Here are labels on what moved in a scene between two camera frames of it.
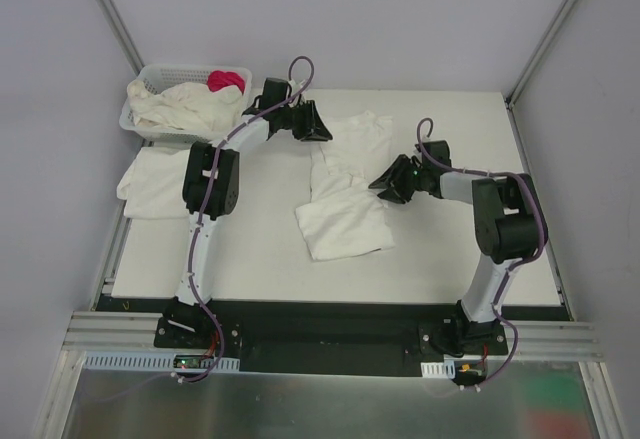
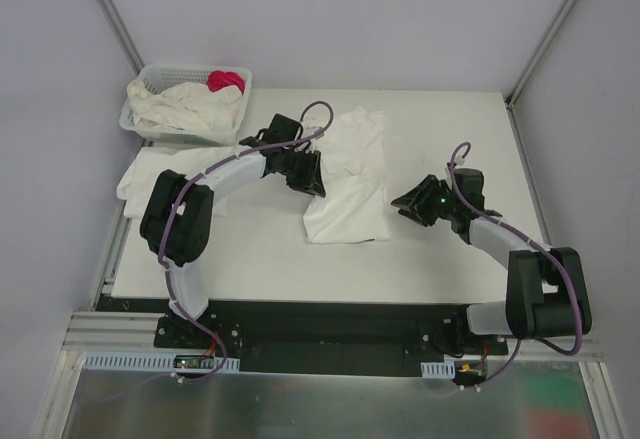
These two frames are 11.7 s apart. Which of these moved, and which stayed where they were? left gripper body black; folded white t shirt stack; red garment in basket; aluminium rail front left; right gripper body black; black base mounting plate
Moved: right gripper body black; left gripper body black
Stayed: aluminium rail front left; red garment in basket; folded white t shirt stack; black base mounting plate
